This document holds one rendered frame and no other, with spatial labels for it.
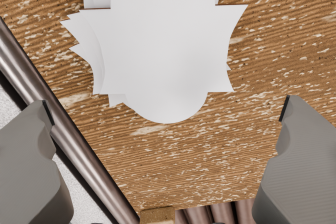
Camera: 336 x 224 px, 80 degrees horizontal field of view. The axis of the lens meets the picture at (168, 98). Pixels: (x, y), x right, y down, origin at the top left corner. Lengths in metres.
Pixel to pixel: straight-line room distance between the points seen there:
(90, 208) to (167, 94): 0.33
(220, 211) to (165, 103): 0.30
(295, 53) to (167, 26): 0.14
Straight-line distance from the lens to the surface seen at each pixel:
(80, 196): 0.45
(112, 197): 0.43
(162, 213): 0.39
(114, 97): 0.23
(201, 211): 0.46
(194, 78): 0.19
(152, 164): 0.31
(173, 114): 0.20
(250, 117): 0.27
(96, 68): 0.21
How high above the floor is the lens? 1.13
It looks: 58 degrees down
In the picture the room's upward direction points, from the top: 179 degrees counter-clockwise
